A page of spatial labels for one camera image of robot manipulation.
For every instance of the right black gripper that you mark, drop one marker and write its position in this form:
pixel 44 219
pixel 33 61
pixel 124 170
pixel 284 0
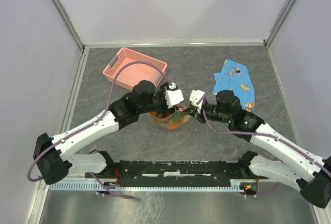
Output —
pixel 193 113

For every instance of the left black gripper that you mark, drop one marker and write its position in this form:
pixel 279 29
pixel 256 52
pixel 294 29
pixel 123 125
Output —
pixel 165 112

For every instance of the clear zip top bag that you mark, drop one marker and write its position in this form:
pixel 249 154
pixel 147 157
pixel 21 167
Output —
pixel 173 120

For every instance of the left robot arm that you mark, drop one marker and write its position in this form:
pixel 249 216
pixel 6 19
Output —
pixel 56 157

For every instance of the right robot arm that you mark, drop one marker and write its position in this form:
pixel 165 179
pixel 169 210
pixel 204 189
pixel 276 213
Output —
pixel 298 168

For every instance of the pink plastic basket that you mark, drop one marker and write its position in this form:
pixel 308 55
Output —
pixel 133 74

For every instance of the blue cartoon cloth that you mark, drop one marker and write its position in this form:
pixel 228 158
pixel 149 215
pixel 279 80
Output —
pixel 235 77

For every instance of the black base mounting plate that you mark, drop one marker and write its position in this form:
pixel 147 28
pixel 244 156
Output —
pixel 175 173

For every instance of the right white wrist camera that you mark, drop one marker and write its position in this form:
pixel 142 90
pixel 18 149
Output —
pixel 195 100

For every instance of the light blue cable duct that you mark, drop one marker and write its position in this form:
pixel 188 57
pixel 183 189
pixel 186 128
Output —
pixel 95 186

